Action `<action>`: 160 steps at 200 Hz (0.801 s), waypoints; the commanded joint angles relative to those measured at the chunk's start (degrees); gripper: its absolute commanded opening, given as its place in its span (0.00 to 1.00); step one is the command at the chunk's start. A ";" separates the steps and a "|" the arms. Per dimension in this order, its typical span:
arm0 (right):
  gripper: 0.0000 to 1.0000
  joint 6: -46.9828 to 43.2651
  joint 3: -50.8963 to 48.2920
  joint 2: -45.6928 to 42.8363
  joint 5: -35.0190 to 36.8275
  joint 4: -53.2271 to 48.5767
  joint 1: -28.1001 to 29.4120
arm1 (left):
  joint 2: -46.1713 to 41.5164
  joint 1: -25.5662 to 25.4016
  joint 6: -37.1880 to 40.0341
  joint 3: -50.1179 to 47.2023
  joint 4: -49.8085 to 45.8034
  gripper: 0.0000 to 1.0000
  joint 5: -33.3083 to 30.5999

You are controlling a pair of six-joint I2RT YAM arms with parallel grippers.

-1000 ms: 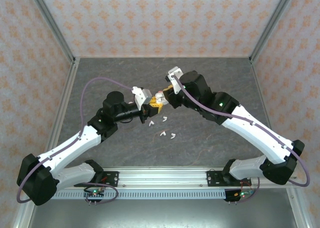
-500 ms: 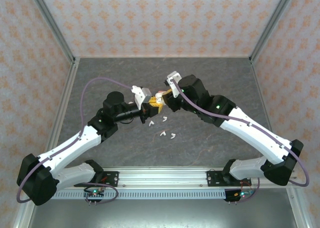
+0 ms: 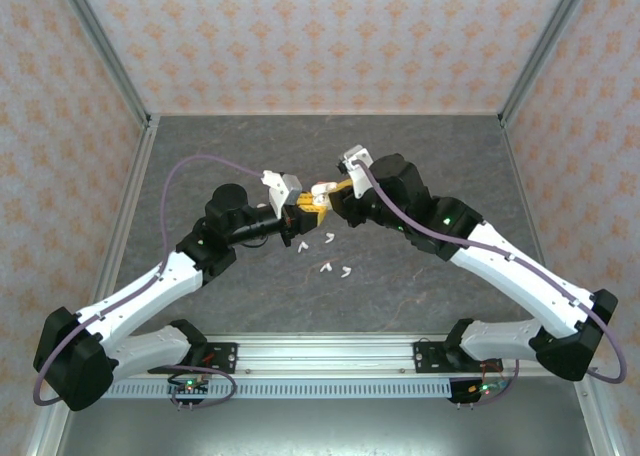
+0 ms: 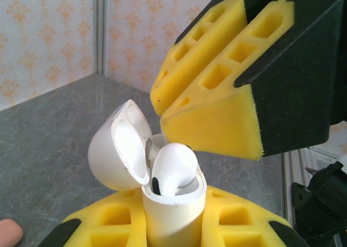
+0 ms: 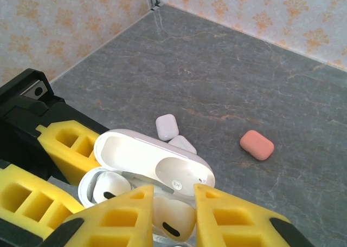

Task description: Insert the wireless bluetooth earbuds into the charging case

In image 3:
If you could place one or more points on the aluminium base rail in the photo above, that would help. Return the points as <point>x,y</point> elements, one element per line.
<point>325,356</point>

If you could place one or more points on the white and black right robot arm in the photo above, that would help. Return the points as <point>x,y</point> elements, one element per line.
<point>525,286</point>

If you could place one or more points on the white earbud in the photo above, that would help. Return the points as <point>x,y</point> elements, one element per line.
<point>345,272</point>
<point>329,237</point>
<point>302,248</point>
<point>326,267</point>

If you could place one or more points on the small circuit board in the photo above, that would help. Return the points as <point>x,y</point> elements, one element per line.
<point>482,389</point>
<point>190,387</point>

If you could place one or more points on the aluminium frame post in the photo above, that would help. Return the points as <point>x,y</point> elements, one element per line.
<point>104,46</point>
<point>546,46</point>

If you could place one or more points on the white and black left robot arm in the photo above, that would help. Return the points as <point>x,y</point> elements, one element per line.
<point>145,296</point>

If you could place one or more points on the aluminium table edge rail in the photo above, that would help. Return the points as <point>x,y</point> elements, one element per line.
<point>127,201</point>
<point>528,201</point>

